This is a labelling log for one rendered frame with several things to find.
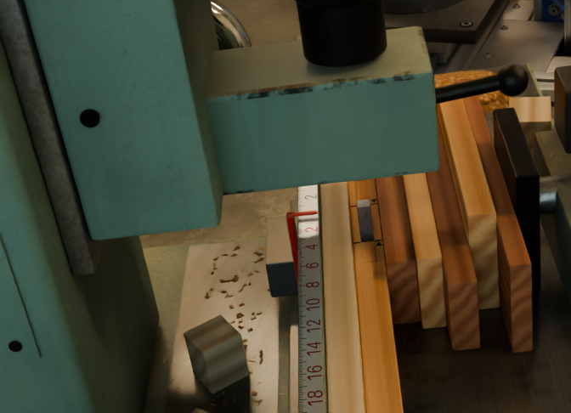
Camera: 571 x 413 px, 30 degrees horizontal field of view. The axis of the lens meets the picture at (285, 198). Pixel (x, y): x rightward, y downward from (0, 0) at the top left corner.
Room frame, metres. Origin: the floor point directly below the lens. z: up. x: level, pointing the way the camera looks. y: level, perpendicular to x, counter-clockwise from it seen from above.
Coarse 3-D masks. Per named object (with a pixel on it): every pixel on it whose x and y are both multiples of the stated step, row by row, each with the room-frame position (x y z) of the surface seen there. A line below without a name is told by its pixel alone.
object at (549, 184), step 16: (496, 112) 0.63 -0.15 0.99; (512, 112) 0.62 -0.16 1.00; (496, 128) 0.62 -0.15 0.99; (512, 128) 0.60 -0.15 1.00; (496, 144) 0.62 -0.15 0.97; (512, 144) 0.58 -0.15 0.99; (528, 144) 0.58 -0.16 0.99; (512, 160) 0.56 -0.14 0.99; (528, 160) 0.56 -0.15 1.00; (512, 176) 0.55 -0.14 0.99; (528, 176) 0.54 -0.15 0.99; (544, 176) 0.59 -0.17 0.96; (560, 176) 0.59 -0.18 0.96; (512, 192) 0.56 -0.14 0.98; (528, 192) 0.54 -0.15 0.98; (544, 192) 0.58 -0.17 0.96; (528, 208) 0.54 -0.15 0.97; (544, 208) 0.58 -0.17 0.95; (528, 224) 0.54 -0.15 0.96; (528, 240) 0.54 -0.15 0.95
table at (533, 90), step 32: (512, 96) 0.82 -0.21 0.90; (544, 256) 0.59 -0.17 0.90; (544, 288) 0.55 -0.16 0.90; (480, 320) 0.53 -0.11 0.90; (544, 320) 0.52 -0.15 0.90; (416, 352) 0.51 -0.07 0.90; (448, 352) 0.51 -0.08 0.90; (480, 352) 0.50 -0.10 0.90; (544, 352) 0.49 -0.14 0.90; (416, 384) 0.48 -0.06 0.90; (448, 384) 0.48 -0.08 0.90; (480, 384) 0.47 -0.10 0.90; (512, 384) 0.47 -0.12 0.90; (544, 384) 0.46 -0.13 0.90
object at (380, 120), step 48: (240, 48) 0.63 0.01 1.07; (288, 48) 0.62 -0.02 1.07; (240, 96) 0.57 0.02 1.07; (288, 96) 0.56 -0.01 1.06; (336, 96) 0.56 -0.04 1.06; (384, 96) 0.56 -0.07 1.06; (432, 96) 0.56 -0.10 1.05; (240, 144) 0.57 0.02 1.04; (288, 144) 0.56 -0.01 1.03; (336, 144) 0.56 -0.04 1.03; (384, 144) 0.56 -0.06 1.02; (432, 144) 0.56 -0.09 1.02; (240, 192) 0.57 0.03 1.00
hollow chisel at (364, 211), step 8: (368, 200) 0.59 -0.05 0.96; (360, 208) 0.59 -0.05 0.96; (368, 208) 0.59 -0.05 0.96; (360, 216) 0.59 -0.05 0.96; (368, 216) 0.59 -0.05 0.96; (360, 224) 0.59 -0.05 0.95; (368, 224) 0.59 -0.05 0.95; (360, 232) 0.59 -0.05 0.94; (368, 232) 0.59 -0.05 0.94; (368, 240) 0.59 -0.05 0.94
